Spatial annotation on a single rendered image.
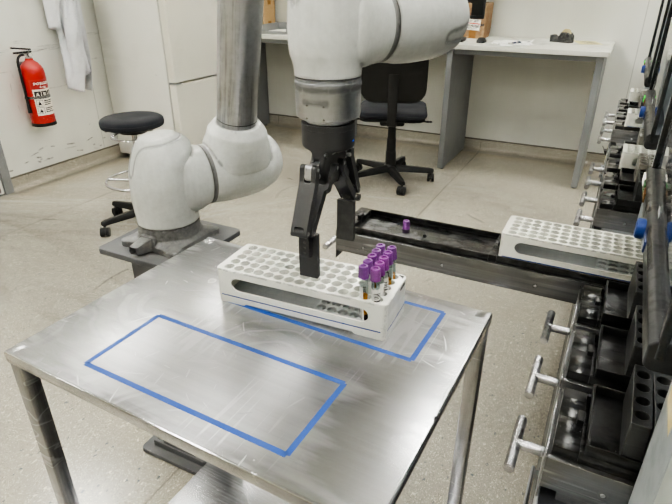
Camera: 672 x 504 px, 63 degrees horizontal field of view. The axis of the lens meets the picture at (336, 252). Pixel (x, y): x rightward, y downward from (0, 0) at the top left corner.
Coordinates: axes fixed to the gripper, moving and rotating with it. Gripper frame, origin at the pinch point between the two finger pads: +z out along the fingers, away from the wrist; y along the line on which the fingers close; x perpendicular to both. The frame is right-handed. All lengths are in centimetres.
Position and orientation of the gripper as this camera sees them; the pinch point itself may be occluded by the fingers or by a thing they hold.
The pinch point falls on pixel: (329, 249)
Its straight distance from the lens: 84.5
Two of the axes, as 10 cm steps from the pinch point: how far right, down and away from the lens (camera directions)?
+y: -4.0, 4.1, -8.2
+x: 9.2, 1.8, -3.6
